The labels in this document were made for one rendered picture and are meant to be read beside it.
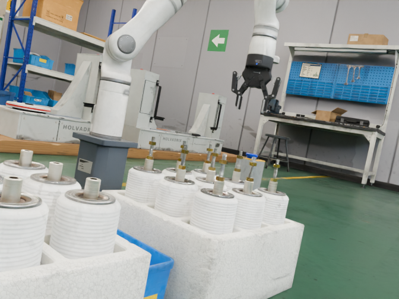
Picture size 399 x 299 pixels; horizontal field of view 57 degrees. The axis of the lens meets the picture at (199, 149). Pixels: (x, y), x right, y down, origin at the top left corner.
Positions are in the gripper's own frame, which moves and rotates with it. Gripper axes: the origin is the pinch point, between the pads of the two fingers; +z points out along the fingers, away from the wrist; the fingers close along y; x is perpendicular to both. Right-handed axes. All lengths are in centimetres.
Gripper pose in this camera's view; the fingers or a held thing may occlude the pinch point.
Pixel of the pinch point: (250, 106)
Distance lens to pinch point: 105.9
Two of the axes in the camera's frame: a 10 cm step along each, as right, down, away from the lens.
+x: 3.0, -0.1, 9.6
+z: -1.8, 9.8, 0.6
